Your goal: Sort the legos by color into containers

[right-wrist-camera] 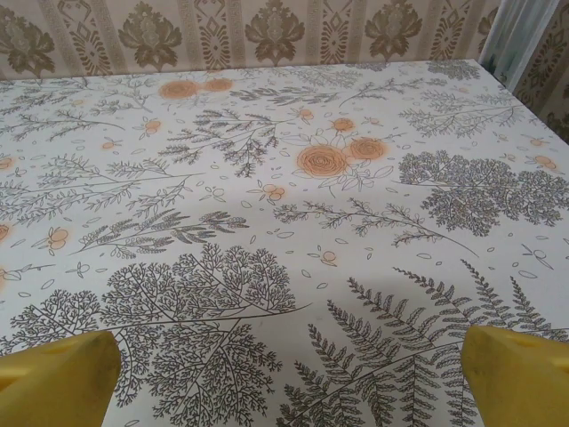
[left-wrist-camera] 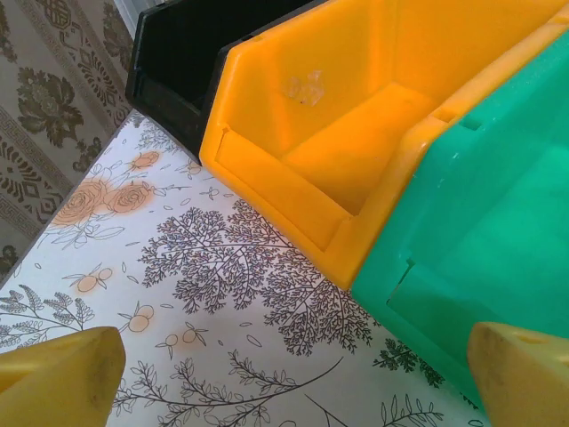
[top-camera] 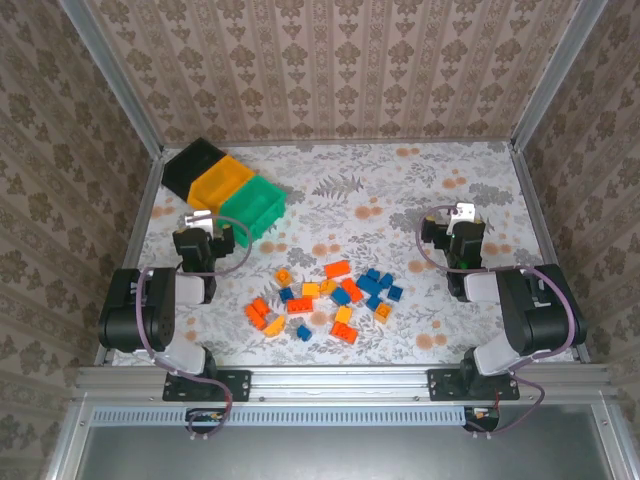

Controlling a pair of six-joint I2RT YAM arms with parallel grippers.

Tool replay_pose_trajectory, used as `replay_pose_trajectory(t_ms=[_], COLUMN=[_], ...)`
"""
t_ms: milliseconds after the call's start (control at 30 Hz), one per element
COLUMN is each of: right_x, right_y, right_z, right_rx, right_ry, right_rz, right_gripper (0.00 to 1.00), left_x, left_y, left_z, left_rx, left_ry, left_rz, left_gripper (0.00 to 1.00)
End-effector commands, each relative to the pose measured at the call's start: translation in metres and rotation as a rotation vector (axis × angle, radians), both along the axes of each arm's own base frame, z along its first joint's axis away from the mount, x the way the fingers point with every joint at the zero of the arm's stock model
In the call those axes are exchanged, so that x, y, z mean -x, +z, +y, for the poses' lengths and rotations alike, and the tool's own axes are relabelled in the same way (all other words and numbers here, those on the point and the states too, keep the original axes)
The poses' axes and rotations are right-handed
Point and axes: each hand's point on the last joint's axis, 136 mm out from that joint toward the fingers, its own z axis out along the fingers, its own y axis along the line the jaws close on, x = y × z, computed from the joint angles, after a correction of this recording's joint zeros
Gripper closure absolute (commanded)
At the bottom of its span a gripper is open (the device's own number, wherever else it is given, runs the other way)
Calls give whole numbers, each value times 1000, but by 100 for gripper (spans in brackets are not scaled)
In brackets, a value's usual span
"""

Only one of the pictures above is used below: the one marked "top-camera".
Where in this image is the green plastic bin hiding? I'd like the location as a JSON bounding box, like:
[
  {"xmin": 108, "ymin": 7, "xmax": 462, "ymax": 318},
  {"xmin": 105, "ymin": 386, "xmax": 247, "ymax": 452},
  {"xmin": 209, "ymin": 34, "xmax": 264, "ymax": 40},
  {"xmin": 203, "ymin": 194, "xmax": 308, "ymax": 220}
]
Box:
[{"xmin": 218, "ymin": 173, "xmax": 289, "ymax": 250}]

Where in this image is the orange plastic bin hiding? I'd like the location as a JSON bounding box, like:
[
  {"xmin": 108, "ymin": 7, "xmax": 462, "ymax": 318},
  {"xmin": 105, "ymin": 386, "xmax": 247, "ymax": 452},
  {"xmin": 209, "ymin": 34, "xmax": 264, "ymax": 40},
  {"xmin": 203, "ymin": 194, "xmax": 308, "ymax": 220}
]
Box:
[{"xmin": 188, "ymin": 154, "xmax": 256, "ymax": 211}]

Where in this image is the black plastic bin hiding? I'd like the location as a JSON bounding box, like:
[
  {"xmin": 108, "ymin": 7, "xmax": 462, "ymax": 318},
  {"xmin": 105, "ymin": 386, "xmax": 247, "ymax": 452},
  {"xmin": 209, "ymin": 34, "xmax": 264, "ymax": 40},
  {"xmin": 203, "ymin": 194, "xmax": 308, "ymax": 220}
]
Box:
[{"xmin": 162, "ymin": 137, "xmax": 227, "ymax": 200}]

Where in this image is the floral patterned table covering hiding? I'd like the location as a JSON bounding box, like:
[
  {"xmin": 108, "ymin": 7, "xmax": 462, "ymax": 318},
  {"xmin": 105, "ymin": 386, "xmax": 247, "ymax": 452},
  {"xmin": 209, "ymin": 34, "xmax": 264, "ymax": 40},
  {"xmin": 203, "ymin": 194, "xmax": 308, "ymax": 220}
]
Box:
[{"xmin": 112, "ymin": 142, "xmax": 581, "ymax": 366}]

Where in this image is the grey metal panel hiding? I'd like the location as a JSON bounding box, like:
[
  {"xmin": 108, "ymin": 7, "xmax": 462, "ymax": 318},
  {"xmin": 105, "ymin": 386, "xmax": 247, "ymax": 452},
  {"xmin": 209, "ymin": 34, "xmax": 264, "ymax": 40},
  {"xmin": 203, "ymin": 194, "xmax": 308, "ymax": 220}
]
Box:
[{"xmin": 74, "ymin": 404, "xmax": 616, "ymax": 480}]

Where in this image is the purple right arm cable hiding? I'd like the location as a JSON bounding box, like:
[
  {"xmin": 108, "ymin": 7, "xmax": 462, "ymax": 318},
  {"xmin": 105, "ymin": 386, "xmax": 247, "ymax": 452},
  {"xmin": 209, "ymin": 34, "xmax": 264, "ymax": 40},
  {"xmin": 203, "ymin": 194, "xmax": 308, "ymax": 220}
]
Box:
[{"xmin": 417, "ymin": 204, "xmax": 576, "ymax": 437}]

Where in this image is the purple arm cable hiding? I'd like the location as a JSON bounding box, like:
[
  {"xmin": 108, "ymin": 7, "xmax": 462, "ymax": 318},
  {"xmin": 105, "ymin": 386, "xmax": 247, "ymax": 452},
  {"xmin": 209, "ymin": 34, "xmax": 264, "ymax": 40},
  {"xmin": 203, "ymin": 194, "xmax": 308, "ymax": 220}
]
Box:
[
  {"xmin": 417, "ymin": 204, "xmax": 576, "ymax": 437},
  {"xmin": 135, "ymin": 214, "xmax": 253, "ymax": 442}
]

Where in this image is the aluminium side rail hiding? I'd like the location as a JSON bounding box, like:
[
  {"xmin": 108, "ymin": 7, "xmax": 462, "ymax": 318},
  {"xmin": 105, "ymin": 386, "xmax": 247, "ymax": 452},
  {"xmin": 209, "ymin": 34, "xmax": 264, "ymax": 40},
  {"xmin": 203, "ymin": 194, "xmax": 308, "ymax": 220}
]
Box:
[
  {"xmin": 94, "ymin": 149, "xmax": 166, "ymax": 366},
  {"xmin": 509, "ymin": 144, "xmax": 592, "ymax": 364}
]

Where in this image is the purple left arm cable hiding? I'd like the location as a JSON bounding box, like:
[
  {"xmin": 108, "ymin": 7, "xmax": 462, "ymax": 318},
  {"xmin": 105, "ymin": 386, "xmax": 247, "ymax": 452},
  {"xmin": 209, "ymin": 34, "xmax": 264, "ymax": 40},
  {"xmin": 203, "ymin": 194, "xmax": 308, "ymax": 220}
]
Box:
[{"xmin": 135, "ymin": 214, "xmax": 253, "ymax": 442}]

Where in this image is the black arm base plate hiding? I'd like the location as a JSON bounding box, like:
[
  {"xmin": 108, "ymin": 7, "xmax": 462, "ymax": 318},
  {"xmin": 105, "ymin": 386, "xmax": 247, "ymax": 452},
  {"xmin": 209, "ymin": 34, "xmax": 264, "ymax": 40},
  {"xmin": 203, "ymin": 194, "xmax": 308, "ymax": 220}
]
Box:
[
  {"xmin": 427, "ymin": 368, "xmax": 521, "ymax": 402},
  {"xmin": 163, "ymin": 368, "xmax": 252, "ymax": 403}
]

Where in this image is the wide aluminium mounting rail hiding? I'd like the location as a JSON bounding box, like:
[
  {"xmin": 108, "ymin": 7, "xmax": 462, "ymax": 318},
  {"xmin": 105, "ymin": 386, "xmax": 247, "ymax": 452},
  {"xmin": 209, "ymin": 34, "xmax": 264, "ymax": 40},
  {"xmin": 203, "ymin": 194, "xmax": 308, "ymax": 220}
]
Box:
[{"xmin": 74, "ymin": 364, "xmax": 619, "ymax": 404}]

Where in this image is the aluminium frame post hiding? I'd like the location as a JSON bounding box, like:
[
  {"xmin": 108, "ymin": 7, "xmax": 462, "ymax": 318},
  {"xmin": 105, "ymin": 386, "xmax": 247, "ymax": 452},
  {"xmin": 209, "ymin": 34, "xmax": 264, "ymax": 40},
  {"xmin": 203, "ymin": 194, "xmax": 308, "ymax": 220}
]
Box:
[
  {"xmin": 509, "ymin": 0, "xmax": 609, "ymax": 151},
  {"xmin": 58, "ymin": 0, "xmax": 166, "ymax": 157}
]

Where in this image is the white slotted cable duct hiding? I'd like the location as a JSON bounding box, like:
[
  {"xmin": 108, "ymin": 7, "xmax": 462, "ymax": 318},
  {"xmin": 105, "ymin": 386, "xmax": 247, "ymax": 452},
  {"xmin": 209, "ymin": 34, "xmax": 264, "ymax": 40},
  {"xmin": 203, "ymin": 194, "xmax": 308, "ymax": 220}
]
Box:
[{"xmin": 92, "ymin": 405, "xmax": 501, "ymax": 427}]

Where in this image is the aluminium lower frame bar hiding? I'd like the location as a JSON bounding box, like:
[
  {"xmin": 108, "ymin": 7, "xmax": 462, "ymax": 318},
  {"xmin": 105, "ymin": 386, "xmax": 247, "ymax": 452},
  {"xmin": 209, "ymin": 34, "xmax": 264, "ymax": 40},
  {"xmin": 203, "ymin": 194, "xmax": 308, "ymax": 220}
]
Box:
[
  {"xmin": 47, "ymin": 399, "xmax": 96, "ymax": 480},
  {"xmin": 592, "ymin": 402, "xmax": 632, "ymax": 480}
]

